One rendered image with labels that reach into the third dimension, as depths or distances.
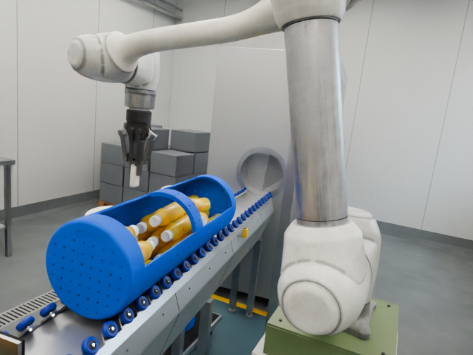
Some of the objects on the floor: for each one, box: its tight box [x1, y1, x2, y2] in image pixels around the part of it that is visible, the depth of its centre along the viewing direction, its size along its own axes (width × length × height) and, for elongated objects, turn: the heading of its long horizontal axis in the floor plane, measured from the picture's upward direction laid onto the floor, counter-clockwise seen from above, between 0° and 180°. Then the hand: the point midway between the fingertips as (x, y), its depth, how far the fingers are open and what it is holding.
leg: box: [228, 261, 241, 313], centre depth 284 cm, size 6×6×63 cm
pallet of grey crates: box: [98, 123, 210, 207], centre depth 500 cm, size 120×80×119 cm
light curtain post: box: [264, 137, 295, 335], centre depth 212 cm, size 6×6×170 cm
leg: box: [246, 239, 263, 318], centre depth 280 cm, size 6×6×63 cm
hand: (134, 175), depth 115 cm, fingers closed
